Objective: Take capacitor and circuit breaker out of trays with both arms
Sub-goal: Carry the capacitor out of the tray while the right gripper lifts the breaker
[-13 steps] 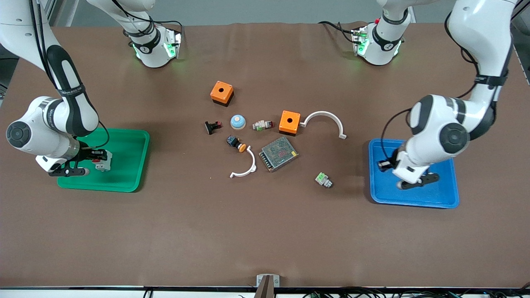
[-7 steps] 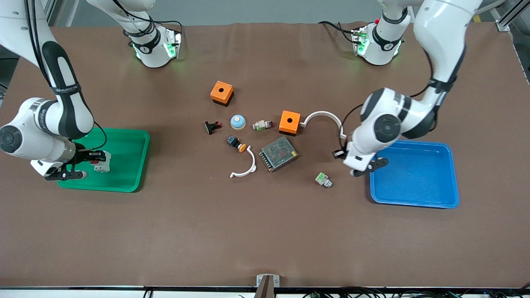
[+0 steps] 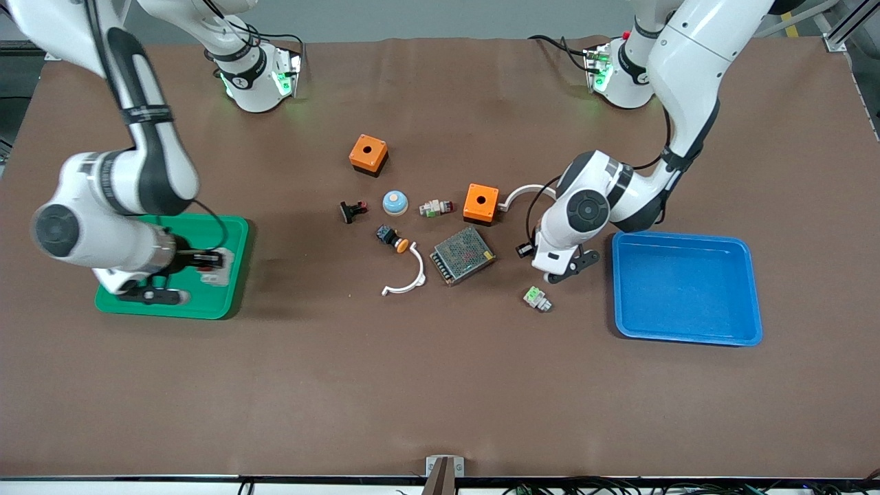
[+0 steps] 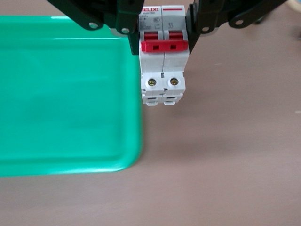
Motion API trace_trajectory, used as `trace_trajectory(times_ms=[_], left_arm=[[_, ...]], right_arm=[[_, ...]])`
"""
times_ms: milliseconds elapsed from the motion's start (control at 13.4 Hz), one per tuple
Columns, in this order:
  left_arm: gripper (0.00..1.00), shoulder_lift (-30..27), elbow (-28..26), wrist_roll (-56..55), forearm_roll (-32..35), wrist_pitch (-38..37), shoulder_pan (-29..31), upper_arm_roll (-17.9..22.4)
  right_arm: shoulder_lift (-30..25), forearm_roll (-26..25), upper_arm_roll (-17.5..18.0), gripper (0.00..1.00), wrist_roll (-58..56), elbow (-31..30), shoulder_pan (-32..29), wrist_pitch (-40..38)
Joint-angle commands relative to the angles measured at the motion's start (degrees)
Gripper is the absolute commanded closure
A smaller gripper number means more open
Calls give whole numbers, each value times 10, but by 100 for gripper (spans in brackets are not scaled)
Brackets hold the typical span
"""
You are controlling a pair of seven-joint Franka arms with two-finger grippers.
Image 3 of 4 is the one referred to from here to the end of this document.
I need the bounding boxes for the orange mushroom push button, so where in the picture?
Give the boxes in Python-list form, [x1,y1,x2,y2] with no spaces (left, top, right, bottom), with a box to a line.
[375,225,410,254]

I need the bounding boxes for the white half-ring pipe clamp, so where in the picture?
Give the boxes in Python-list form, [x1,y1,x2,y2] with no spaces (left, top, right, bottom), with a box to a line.
[498,184,558,212]
[382,242,427,297]

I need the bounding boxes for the metal bracket with brown post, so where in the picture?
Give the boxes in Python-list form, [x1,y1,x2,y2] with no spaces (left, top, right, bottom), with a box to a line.
[423,455,465,495]

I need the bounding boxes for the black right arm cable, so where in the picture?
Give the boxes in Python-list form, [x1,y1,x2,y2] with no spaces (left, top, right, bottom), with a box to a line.
[192,198,230,254]

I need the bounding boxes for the green white connector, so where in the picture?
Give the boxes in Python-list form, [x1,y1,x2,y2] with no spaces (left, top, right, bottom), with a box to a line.
[522,285,553,314]

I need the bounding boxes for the orange button box with hole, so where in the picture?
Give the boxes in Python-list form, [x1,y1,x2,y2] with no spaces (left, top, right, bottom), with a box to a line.
[463,183,501,226]
[349,133,389,178]

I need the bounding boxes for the green plastic tray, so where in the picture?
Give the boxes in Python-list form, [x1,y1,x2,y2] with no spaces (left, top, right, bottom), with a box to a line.
[94,210,250,320]

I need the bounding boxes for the white circuit breaker red switch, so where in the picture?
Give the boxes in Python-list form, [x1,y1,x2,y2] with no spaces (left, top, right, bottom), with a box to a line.
[198,249,236,287]

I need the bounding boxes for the black base cable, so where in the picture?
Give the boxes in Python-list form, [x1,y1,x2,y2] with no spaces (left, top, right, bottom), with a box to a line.
[528,33,595,73]
[227,14,307,59]

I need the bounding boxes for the aluminium frame profile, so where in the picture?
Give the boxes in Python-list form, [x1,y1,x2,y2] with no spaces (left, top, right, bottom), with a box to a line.
[822,0,880,52]

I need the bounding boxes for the metal mesh power supply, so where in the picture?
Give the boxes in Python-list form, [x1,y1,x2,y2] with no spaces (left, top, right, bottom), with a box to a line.
[429,226,497,287]

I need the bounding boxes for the blue plastic tray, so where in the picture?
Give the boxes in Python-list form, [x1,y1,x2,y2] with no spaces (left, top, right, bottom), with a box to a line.
[611,230,764,347]

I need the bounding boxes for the brown table cover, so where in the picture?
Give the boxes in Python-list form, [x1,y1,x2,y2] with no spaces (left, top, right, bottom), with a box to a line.
[0,34,880,479]

